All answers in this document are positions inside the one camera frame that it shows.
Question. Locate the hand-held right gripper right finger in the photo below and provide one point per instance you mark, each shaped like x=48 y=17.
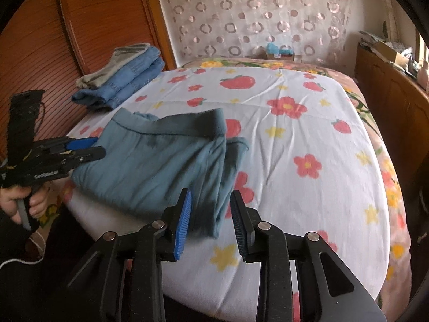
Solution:
x=238 y=224

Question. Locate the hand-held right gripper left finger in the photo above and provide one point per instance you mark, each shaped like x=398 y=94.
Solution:
x=183 y=228

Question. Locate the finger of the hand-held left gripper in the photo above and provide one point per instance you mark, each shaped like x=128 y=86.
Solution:
x=82 y=143
x=92 y=154

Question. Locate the teal pants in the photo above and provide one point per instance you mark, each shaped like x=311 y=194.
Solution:
x=157 y=167

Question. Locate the person's left hand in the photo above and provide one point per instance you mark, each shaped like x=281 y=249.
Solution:
x=38 y=203

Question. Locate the folded grey garment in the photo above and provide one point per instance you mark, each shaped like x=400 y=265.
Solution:
x=110 y=67

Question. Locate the folded blue jeans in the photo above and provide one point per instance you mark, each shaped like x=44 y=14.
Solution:
x=130 y=77

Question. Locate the white floral bed sheet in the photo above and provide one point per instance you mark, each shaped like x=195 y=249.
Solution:
x=301 y=134

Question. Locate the pink floral blanket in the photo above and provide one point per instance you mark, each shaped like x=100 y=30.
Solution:
x=395 y=174

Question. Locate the small box with blue item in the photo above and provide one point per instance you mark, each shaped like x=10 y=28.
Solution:
x=280 y=53

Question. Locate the wooden side cabinet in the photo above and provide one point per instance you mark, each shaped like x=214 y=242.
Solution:
x=392 y=100

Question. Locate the cardboard box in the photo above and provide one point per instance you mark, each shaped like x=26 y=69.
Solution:
x=390 y=53

